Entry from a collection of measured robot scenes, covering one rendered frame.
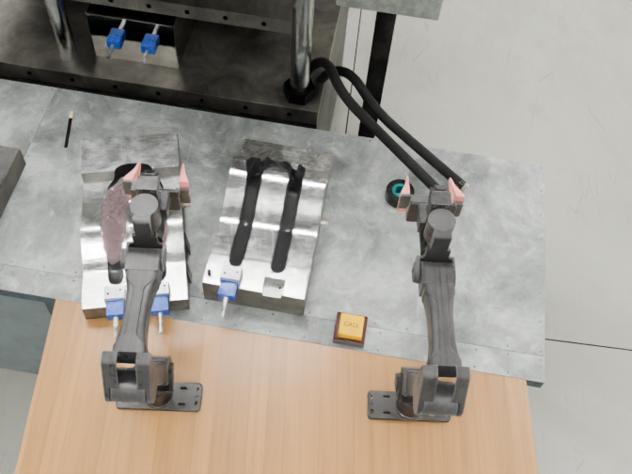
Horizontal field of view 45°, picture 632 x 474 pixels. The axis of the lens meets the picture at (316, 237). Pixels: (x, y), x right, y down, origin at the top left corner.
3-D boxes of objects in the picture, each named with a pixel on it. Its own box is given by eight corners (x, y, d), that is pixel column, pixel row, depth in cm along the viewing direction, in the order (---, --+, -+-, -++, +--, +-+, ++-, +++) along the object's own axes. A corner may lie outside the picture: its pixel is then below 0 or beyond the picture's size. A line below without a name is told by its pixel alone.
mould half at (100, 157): (189, 308, 197) (185, 288, 187) (86, 319, 194) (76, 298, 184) (181, 157, 223) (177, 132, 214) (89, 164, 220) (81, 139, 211)
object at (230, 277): (231, 323, 188) (230, 314, 184) (212, 321, 188) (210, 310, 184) (243, 278, 195) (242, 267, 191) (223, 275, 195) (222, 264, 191)
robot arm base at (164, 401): (115, 368, 179) (109, 396, 175) (200, 371, 179) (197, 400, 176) (119, 381, 185) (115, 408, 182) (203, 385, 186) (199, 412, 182)
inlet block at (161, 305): (172, 337, 189) (170, 327, 185) (151, 339, 189) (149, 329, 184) (170, 291, 196) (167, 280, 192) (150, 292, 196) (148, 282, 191)
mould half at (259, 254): (303, 316, 197) (305, 291, 186) (204, 299, 198) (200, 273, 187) (332, 165, 224) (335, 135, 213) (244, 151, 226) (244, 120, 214)
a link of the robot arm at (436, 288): (416, 255, 158) (424, 395, 141) (459, 257, 158) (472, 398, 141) (406, 284, 168) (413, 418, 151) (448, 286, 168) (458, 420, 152)
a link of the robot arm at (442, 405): (400, 365, 180) (424, 384, 148) (428, 366, 180) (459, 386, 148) (399, 391, 180) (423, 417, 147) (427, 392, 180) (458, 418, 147)
